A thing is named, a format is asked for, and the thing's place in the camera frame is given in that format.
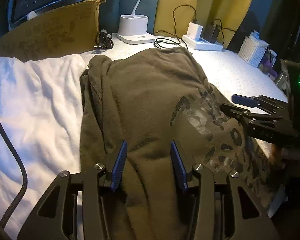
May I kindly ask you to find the white desk lamp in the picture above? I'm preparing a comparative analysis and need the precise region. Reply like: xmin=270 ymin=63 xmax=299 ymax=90
xmin=116 ymin=0 xmax=155 ymax=44

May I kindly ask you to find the black bundled cable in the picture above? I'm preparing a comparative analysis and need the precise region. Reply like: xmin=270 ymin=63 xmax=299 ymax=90
xmin=93 ymin=29 xmax=114 ymax=53

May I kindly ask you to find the white woven basket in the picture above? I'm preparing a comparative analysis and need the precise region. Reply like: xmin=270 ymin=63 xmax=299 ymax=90
xmin=238 ymin=31 xmax=269 ymax=68

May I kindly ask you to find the olive green printed t-shirt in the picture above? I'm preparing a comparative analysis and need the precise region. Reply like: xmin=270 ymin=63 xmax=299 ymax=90
xmin=79 ymin=47 xmax=280 ymax=239

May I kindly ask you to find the braided black gripper cable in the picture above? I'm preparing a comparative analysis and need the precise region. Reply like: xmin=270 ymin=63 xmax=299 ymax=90
xmin=0 ymin=84 xmax=29 ymax=229

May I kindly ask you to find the white power strip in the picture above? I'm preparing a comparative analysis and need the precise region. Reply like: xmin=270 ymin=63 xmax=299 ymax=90
xmin=182 ymin=35 xmax=223 ymax=51

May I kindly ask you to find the white textured bed cover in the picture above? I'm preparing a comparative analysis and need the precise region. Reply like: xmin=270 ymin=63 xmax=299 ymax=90
xmin=84 ymin=33 xmax=289 ymax=156

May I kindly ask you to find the yellow green curtain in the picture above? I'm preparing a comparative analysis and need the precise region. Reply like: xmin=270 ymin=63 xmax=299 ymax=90
xmin=154 ymin=0 xmax=252 ymax=48

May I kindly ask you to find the brown cardboard box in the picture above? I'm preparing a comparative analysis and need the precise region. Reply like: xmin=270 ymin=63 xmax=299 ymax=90
xmin=0 ymin=0 xmax=105 ymax=62

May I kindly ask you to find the black coiled cable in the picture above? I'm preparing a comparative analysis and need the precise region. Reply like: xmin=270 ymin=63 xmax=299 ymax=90
xmin=153 ymin=4 xmax=198 ymax=50

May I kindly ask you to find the person's left hand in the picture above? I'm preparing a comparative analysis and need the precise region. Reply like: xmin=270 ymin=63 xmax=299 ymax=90
xmin=268 ymin=144 xmax=285 ymax=167

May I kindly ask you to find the black charger plug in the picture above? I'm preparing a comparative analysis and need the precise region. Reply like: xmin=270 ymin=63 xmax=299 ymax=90
xmin=203 ymin=25 xmax=220 ymax=43

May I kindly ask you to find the white folded cloth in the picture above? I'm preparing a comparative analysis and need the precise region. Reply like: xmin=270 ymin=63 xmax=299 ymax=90
xmin=0 ymin=54 xmax=87 ymax=238

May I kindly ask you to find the purple cloth item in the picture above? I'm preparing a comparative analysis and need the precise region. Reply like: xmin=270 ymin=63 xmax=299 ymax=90
xmin=258 ymin=52 xmax=277 ymax=80

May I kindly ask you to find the white charger plug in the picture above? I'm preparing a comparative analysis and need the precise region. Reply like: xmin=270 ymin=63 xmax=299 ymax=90
xmin=186 ymin=22 xmax=203 ymax=41

